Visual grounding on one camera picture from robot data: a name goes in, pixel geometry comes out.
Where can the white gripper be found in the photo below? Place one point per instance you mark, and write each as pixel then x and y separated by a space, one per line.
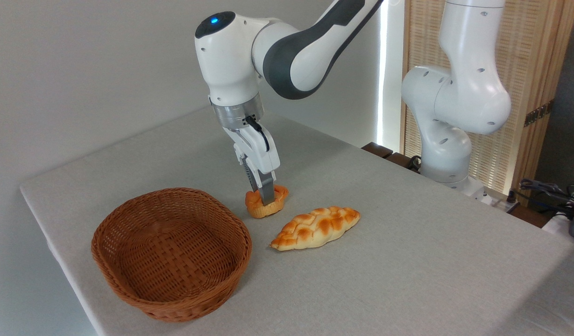
pixel 258 149

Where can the small round orange bread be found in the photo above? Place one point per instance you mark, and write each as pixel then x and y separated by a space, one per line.
pixel 279 200

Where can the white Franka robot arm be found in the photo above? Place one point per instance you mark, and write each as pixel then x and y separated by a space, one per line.
pixel 240 60

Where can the long braided bread loaf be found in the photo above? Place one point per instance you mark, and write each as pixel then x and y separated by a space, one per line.
pixel 315 228

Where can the brown woven wicker basket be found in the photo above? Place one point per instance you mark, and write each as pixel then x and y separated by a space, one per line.
pixel 174 261

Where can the dark brown wooden furniture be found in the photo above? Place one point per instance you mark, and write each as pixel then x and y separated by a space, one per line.
pixel 378 149

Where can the grey fabric tablecloth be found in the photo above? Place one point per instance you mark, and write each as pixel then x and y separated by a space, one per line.
pixel 408 280

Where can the metal screen hinge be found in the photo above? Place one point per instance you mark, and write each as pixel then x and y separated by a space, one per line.
pixel 538 113

